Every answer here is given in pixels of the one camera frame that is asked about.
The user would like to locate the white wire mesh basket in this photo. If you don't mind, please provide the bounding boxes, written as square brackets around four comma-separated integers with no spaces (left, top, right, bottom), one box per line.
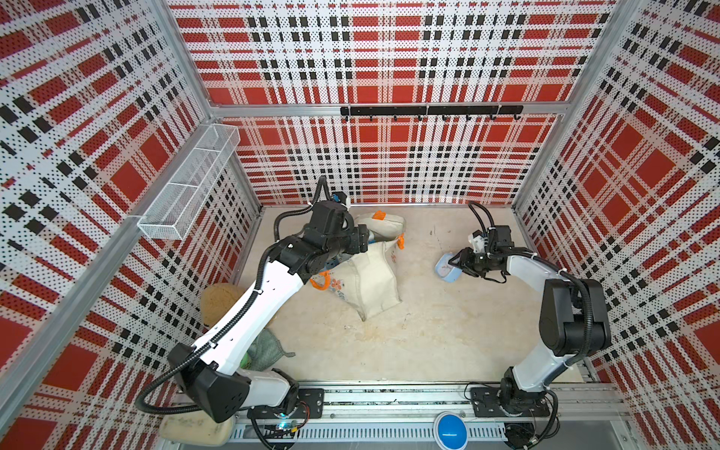
[138,124,239,241]

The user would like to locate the blue round button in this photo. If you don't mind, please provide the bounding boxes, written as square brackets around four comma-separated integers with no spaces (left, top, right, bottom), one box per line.
[432,412,469,450]

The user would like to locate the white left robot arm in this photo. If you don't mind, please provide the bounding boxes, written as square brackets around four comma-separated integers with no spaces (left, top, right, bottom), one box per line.
[134,182,369,423]

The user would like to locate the brown teddy bear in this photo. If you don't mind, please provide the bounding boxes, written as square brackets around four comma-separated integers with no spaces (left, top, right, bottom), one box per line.
[200,283,244,328]

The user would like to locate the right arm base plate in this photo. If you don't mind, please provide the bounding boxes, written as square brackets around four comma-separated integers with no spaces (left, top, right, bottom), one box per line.
[467,385,551,418]

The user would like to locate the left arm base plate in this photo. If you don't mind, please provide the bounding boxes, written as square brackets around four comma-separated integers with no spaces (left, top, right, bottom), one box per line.
[247,388,326,420]

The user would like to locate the black hook rail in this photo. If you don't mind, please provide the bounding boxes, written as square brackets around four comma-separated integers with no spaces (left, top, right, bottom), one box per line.
[339,104,524,119]

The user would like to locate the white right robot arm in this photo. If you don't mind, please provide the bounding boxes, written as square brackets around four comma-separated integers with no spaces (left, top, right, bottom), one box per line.
[447,225,611,416]

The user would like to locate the beige canvas bag orange handles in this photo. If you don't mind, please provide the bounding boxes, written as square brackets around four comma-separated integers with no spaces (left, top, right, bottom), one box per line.
[310,210,406,322]

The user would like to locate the beige sponge block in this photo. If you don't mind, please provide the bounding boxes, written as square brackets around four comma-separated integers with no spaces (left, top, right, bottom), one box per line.
[159,411,236,447]

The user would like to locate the light blue square alarm clock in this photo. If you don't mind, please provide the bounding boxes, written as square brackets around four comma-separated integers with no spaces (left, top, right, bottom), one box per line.
[435,253,463,283]

